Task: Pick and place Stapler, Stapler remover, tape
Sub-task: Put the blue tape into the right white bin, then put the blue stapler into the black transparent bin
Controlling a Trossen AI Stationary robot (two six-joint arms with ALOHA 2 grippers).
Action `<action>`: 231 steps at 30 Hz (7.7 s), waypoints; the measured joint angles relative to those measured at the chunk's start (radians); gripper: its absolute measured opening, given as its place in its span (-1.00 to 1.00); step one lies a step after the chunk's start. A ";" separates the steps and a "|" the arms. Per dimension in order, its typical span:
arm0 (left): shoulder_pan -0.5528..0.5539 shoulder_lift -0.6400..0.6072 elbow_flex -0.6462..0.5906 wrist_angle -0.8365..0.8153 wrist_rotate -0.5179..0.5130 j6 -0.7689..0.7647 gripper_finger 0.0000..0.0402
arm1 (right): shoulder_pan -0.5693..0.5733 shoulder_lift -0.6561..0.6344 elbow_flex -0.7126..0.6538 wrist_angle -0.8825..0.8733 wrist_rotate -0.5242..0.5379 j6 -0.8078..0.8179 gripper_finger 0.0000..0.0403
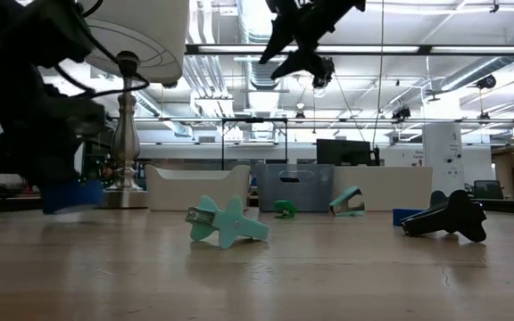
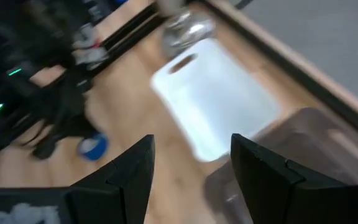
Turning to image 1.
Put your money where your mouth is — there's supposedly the white round pillar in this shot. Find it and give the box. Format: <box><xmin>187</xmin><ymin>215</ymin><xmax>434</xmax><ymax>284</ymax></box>
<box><xmin>421</xmin><ymin>122</ymin><xmax>466</xmax><ymax>195</ymax></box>

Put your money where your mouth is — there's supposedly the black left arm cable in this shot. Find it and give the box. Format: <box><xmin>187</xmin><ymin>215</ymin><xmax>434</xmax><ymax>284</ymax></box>
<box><xmin>54</xmin><ymin>0</ymin><xmax>151</xmax><ymax>100</ymax></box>

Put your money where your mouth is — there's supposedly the black hanging cord reel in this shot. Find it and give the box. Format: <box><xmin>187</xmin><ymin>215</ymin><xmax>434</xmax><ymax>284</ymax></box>
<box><xmin>475</xmin><ymin>73</ymin><xmax>498</xmax><ymax>91</ymax></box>

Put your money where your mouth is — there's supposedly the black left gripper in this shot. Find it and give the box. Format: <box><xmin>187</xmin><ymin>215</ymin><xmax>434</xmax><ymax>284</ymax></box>
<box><xmin>0</xmin><ymin>66</ymin><xmax>109</xmax><ymax>188</ymax></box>

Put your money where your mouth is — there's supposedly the teal staple remover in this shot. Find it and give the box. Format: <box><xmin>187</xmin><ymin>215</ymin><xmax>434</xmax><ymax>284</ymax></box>
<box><xmin>185</xmin><ymin>194</ymin><xmax>271</xmax><ymax>251</ymax></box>
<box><xmin>328</xmin><ymin>185</ymin><xmax>367</xmax><ymax>218</ymax></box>

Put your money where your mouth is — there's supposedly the black staple remover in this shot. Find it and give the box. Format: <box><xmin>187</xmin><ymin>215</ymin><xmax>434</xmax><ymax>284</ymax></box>
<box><xmin>400</xmin><ymin>189</ymin><xmax>489</xmax><ymax>243</ymax></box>

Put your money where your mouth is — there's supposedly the silver air duct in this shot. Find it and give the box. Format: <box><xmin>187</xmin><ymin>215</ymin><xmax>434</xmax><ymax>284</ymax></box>
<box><xmin>236</xmin><ymin>0</ymin><xmax>286</xmax><ymax>144</ymax></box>

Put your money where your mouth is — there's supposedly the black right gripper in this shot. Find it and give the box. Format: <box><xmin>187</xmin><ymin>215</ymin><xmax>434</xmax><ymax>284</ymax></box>
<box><xmin>259</xmin><ymin>0</ymin><xmax>368</xmax><ymax>89</ymax></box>

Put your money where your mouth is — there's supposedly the long ceiling light strip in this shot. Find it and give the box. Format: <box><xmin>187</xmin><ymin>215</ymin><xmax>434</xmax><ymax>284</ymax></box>
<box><xmin>184</xmin><ymin>43</ymin><xmax>514</xmax><ymax>57</ymax></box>

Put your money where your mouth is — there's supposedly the black computer monitor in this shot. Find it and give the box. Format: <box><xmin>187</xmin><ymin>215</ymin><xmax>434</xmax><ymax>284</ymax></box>
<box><xmin>316</xmin><ymin>138</ymin><xmax>381</xmax><ymax>168</ymax></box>

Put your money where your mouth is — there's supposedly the blue mini stapler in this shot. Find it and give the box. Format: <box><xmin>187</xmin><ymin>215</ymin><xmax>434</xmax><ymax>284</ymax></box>
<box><xmin>392</xmin><ymin>208</ymin><xmax>426</xmax><ymax>227</ymax></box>

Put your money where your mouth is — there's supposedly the green mini stapler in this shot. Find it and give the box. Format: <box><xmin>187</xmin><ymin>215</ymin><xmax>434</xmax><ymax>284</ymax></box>
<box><xmin>273</xmin><ymin>200</ymin><xmax>298</xmax><ymax>220</ymax></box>

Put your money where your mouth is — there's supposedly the dark office chair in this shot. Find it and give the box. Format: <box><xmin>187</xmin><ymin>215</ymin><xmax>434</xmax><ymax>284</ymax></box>
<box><xmin>472</xmin><ymin>179</ymin><xmax>506</xmax><ymax>201</ymax></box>

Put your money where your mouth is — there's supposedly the dark grey plastic bin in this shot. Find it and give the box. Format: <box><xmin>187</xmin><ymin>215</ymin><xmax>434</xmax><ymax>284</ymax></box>
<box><xmin>255</xmin><ymin>162</ymin><xmax>336</xmax><ymax>213</ymax></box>

